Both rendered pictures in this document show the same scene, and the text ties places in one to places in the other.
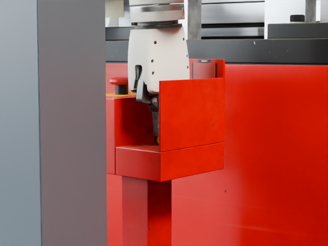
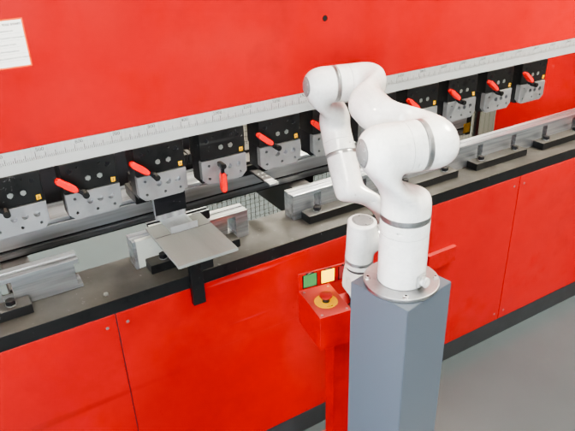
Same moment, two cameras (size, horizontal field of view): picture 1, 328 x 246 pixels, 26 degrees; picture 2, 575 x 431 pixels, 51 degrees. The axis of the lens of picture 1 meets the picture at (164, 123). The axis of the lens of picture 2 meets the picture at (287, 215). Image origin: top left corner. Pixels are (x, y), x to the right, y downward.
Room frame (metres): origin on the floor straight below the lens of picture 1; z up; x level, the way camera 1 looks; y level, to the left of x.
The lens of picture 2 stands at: (0.58, 1.46, 1.86)
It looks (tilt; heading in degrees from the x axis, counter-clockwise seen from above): 27 degrees down; 298
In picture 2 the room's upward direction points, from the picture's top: 2 degrees counter-clockwise
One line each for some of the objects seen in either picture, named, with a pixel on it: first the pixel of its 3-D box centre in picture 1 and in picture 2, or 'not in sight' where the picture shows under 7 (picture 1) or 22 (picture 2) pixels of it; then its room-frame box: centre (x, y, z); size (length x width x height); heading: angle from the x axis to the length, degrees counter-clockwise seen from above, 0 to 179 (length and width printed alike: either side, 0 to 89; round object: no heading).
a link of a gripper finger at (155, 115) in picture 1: (156, 116); not in sight; (1.10, 0.01, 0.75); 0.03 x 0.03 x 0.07; 49
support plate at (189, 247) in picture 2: not in sight; (190, 239); (1.55, 0.22, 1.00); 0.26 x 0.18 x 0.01; 148
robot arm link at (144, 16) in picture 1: (158, 14); (358, 261); (1.10, 0.01, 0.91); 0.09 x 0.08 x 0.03; 139
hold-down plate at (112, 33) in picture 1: (100, 34); (193, 252); (1.60, 0.14, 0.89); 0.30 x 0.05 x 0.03; 58
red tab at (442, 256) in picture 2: not in sight; (441, 257); (0.99, -0.64, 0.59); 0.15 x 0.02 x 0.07; 58
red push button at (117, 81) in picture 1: (121, 87); (325, 298); (1.18, 0.07, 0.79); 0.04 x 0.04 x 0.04
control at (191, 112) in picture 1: (146, 113); (338, 304); (1.16, 0.03, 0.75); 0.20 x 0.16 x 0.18; 49
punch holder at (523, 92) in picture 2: not in sight; (524, 79); (0.84, -1.19, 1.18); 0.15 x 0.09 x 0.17; 58
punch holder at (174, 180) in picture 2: not in sight; (156, 166); (1.68, 0.17, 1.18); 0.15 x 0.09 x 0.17; 58
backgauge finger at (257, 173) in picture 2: not in sight; (256, 169); (1.60, -0.27, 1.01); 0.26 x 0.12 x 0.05; 148
